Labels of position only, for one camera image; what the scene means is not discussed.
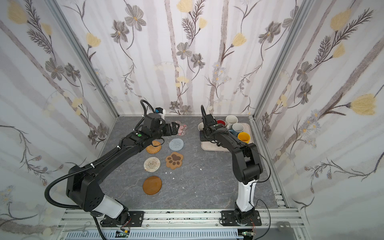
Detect white mug red inside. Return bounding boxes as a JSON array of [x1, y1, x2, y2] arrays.
[[217, 120, 226, 127]]

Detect pink flower coaster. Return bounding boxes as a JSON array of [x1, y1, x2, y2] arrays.
[[176, 121, 188, 137]]

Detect grey round felt coaster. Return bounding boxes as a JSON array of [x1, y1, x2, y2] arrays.
[[169, 138, 184, 152]]

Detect rattan woven round coaster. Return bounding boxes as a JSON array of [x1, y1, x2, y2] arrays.
[[146, 141, 162, 154]]

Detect brown paw print coaster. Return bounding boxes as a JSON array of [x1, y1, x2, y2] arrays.
[[166, 152, 184, 170]]

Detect woven multicolour round coaster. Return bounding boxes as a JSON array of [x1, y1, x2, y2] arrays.
[[144, 157, 161, 173]]

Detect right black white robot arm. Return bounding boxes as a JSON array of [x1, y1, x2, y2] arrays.
[[200, 109, 263, 229]]

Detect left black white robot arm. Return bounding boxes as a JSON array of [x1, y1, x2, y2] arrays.
[[44, 100, 180, 228]]

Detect beige serving tray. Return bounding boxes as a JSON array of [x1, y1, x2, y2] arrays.
[[201, 123, 254, 152]]

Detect blue mug white inside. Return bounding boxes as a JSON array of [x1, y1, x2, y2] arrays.
[[229, 123, 245, 137]]

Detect yellow mug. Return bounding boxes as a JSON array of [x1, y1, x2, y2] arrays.
[[238, 132, 251, 144]]

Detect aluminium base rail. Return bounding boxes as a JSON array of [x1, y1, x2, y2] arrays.
[[55, 208, 307, 240]]

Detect white slotted cable duct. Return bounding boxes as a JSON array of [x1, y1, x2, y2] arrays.
[[65, 229, 243, 240]]

